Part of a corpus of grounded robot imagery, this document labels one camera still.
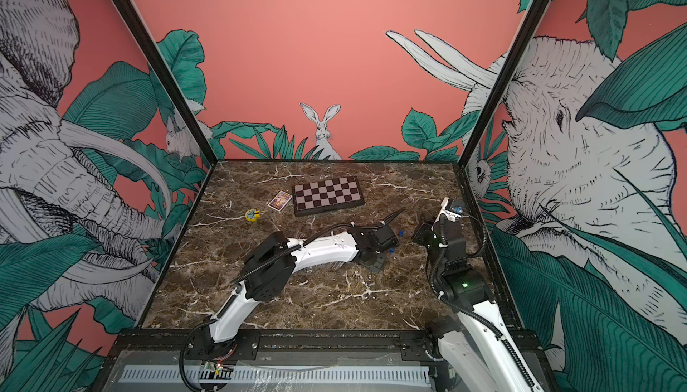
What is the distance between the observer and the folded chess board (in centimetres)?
105

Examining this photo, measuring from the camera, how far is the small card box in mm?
1057

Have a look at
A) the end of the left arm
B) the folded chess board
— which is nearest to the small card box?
the folded chess board

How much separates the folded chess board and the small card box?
0.03 m

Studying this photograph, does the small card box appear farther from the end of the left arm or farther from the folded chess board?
the end of the left arm
